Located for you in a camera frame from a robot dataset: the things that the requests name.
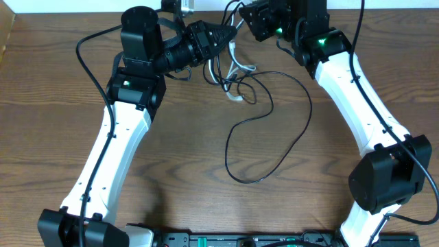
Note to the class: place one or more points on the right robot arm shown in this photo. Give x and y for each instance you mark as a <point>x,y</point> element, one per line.
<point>394,164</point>

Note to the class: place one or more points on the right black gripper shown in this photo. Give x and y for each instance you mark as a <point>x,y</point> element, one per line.
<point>262,13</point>

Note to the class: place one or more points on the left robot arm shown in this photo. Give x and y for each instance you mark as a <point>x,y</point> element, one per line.
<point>153,48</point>

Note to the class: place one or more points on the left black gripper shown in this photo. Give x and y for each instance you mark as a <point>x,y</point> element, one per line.
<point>199,41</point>

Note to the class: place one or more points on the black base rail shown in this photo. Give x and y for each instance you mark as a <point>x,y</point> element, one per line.
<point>187,239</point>

